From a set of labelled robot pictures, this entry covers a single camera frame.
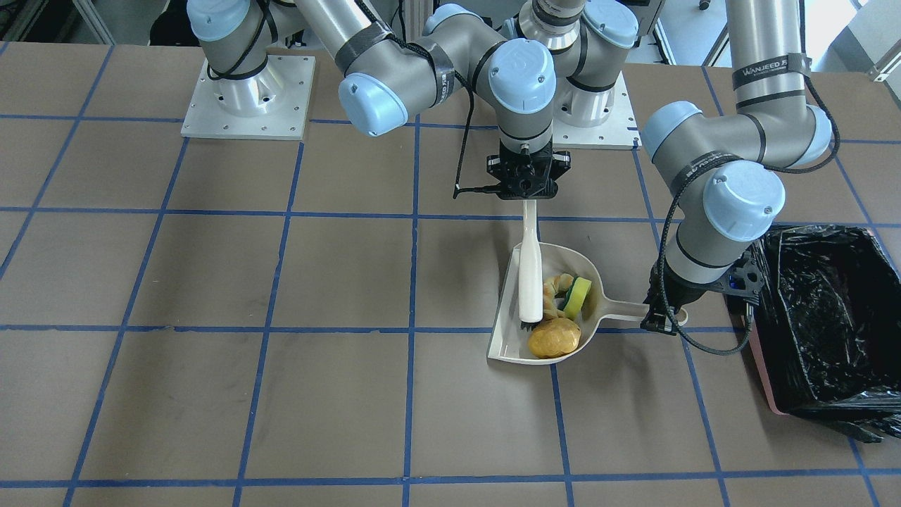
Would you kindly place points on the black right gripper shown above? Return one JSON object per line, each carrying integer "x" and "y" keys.
{"x": 561, "y": 167}

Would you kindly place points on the yellow sponge piece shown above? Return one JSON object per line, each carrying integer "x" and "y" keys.
{"x": 575, "y": 297}

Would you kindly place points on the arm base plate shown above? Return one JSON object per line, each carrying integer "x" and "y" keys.
{"x": 272, "y": 105}
{"x": 585, "y": 120}

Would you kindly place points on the beige hand brush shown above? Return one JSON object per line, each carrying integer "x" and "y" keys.
{"x": 530, "y": 270}

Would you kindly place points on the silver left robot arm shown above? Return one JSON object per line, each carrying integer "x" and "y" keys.
{"x": 724, "y": 173}

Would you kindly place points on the bin with black bag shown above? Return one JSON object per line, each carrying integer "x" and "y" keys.
{"x": 826, "y": 338}

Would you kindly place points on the orange peel scrap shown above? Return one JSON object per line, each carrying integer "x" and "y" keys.
{"x": 555, "y": 288}

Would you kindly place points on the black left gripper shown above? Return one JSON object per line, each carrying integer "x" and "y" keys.
{"x": 674, "y": 292}

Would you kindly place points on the yellow ball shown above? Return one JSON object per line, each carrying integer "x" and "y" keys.
{"x": 554, "y": 338}

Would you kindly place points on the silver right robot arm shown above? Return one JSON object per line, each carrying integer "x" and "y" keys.
{"x": 385, "y": 79}

